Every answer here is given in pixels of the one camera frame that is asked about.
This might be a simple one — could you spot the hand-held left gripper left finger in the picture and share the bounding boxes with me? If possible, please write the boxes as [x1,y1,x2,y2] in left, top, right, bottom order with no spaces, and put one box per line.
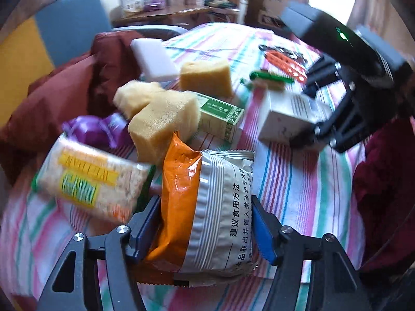
[37,195,163,311]

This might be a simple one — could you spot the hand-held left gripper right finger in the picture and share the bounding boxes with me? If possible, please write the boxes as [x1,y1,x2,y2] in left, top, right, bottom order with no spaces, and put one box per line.
[250,195,372,311]

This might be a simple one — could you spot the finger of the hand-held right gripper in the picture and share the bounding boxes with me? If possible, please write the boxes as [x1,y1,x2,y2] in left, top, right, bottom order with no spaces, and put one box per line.
[288,83,390,154]
[303,56,345,97]

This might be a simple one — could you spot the orange silver snack packet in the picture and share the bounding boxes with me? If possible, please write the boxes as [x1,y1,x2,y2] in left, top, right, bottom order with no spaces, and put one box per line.
[143,132,260,287]

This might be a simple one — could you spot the striped cloth covered desktop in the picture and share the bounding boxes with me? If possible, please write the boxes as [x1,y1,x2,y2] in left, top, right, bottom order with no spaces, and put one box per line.
[0,23,370,311]

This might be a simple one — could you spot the orange black plastic tool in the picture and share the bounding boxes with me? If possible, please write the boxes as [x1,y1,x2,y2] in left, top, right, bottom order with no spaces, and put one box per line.
[258,44,307,83]

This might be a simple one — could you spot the yellow green rice cracker packet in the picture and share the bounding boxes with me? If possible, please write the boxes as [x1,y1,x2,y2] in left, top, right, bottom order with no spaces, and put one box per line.
[31,132,153,224]

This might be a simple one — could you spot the large yellow sponge block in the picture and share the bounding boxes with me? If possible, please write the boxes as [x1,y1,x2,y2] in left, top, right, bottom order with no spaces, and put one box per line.
[127,90,201,166]

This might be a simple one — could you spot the purple plastic wrapper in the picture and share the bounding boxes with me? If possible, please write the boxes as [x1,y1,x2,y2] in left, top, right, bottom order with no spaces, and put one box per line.
[61,113,132,151]

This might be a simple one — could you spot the green white carton box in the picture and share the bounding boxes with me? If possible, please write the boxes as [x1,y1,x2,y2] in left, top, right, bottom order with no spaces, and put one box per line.
[191,91,245,143]

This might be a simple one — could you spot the wedge yellow sponge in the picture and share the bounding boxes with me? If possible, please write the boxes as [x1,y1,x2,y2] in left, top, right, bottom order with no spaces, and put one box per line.
[179,59,234,98]

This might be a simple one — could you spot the wooden cabinet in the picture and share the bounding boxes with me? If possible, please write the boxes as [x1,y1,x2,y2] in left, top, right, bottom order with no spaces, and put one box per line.
[204,0,247,24]

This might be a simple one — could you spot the small yellow sponge block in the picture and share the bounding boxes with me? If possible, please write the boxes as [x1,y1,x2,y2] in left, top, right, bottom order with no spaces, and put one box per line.
[113,81,164,120]

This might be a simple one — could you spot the maroon jacket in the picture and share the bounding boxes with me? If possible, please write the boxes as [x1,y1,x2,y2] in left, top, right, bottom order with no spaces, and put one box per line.
[0,30,146,182]

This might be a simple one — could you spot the white sponge block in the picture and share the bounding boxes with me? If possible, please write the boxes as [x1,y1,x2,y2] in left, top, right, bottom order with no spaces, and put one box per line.
[130,38,179,82]

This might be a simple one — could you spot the wooden side table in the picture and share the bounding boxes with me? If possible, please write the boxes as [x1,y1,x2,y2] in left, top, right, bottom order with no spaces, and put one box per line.
[110,5,240,29]

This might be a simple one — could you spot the grey yellow blue armchair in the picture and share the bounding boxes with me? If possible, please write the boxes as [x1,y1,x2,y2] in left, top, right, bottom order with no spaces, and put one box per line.
[0,0,192,127]

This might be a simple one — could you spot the white container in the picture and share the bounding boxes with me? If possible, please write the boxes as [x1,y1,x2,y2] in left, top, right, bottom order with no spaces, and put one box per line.
[117,0,145,13]

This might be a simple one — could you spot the green handled tool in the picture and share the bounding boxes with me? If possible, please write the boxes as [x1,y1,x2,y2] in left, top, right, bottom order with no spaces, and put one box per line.
[240,70,294,89]

